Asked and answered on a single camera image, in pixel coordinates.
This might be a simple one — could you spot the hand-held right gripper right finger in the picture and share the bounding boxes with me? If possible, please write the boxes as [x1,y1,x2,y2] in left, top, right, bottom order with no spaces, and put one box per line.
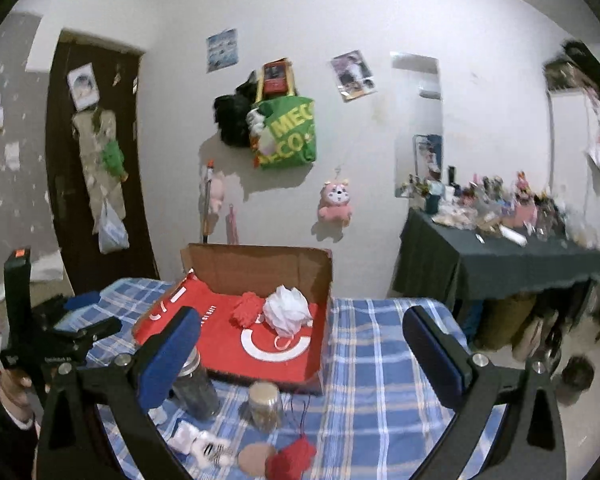
[401,304,568,480]

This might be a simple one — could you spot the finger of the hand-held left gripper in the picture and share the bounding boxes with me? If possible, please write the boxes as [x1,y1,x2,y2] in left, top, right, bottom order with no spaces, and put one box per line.
[55,316,124,349]
[32,291,104,328]

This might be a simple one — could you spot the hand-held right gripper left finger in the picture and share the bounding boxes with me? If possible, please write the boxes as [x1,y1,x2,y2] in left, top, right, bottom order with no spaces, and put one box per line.
[32,306,202,480]

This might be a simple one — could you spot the white plush toy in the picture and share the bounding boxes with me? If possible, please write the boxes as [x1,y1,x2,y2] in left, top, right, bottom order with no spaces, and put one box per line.
[190,432,237,468]

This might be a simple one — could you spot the brown cardboard box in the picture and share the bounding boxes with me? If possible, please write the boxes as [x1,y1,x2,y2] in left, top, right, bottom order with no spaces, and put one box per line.
[130,242,333,396]

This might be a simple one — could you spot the beige round puff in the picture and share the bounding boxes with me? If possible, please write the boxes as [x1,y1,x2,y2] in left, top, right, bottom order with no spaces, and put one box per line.
[237,442,278,476]

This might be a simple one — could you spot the red knitted pouch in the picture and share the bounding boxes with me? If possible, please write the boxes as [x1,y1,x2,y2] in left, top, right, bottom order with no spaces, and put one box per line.
[265,394,317,480]

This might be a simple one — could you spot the person's left forearm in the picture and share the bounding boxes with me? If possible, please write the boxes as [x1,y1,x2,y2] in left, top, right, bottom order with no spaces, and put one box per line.
[0,385,43,480]

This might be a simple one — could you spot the person's left hand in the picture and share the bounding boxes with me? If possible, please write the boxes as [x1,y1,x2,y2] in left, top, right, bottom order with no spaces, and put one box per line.
[0,367,36,411]

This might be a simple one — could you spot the large glass jar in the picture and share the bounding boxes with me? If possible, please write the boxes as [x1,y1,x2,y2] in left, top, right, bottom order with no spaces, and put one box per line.
[172,347,221,421]

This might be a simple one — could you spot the red paper bag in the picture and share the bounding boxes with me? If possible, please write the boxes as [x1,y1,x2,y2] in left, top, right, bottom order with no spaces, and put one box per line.
[132,270,328,386]

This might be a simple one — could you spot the blue plaid blanket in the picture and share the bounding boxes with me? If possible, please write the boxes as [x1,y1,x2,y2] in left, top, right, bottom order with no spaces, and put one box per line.
[65,276,473,480]

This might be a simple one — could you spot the clear plastic bag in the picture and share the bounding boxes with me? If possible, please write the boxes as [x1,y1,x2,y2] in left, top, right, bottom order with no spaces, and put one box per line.
[97,199,131,255]

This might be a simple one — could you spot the bags under table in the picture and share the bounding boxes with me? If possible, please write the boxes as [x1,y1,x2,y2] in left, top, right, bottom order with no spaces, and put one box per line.
[472,292,561,361]

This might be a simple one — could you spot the red foam net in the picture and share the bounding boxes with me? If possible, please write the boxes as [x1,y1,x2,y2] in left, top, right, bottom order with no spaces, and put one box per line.
[230,291,267,330]

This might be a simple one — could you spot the small glass jar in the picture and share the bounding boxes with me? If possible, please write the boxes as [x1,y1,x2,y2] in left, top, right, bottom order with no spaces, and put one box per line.
[247,381,284,431]

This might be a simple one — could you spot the table with green cloth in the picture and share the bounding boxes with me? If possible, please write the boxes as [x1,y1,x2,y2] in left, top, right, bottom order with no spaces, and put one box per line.
[392,207,600,311]

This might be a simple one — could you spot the white foam net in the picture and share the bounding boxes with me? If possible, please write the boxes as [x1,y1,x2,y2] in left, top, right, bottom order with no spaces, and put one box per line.
[262,285,315,336]

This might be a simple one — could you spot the dark wooden door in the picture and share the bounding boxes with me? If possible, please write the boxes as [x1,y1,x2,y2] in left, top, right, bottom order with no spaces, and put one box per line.
[45,30,158,281]

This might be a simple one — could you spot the dark round basket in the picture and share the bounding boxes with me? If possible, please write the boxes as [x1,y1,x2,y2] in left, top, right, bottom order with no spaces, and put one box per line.
[555,355,596,406]

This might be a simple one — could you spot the white tube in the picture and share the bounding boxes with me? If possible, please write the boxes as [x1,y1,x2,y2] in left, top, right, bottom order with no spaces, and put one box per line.
[497,224,528,247]

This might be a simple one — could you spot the pink tassel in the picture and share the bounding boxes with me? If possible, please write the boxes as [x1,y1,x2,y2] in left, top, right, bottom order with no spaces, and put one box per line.
[225,204,241,246]

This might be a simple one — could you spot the green plush toy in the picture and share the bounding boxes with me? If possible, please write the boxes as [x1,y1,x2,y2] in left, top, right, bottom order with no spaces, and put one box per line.
[101,140,129,181]

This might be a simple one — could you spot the row of small figurines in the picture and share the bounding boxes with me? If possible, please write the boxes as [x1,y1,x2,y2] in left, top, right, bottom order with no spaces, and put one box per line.
[395,165,598,251]

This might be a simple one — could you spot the beige hanging cloth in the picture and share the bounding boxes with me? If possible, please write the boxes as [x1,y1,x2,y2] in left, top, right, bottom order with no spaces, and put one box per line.
[71,107,131,221]

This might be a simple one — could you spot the pink toy on stick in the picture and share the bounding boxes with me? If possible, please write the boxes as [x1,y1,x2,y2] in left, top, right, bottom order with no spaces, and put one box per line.
[200,160,226,236]

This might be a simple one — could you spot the pink plush toy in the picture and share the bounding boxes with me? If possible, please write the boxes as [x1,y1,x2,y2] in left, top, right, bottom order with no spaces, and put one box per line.
[317,177,353,226]

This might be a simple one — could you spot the door poster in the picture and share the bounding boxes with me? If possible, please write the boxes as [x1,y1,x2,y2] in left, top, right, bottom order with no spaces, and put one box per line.
[67,62,101,111]

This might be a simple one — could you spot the black fuzzy plush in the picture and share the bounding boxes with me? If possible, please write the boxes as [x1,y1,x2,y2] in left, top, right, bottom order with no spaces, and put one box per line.
[213,71,261,148]

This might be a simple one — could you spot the green tote bag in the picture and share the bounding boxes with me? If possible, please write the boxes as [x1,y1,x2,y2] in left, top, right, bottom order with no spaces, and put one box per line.
[250,96,317,170]

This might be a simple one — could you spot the red box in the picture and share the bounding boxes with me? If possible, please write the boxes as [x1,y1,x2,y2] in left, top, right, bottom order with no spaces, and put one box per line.
[256,58,298,98]

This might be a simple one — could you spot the wall mirror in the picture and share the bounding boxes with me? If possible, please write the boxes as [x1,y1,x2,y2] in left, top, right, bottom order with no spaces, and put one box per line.
[391,51,443,198]

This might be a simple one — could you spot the blue wall poster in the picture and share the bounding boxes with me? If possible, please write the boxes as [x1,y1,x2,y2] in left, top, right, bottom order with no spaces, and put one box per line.
[206,28,241,73]

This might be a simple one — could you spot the photo wall poster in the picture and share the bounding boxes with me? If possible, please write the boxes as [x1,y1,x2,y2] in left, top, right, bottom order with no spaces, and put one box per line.
[330,50,378,103]

